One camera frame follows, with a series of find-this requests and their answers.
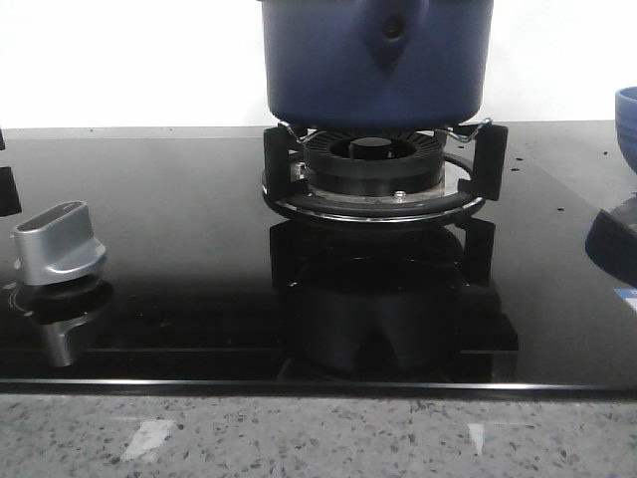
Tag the silver wire pot adapter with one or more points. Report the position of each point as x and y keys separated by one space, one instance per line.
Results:
x=462 y=133

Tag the blue white sticker label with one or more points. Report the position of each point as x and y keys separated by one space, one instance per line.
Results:
x=629 y=297

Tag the silver stove control knob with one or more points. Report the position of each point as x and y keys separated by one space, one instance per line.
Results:
x=58 y=245

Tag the black gas burner head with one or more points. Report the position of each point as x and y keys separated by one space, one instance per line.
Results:
x=374 y=165

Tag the blue ceramic bowl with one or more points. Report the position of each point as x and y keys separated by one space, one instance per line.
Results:
x=626 y=124

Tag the blue cooking pot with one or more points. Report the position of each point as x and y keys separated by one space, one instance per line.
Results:
x=375 y=65

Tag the black glass stove top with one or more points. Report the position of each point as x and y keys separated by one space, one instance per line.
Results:
x=205 y=290

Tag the black left pot support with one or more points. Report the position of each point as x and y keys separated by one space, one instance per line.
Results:
x=9 y=197

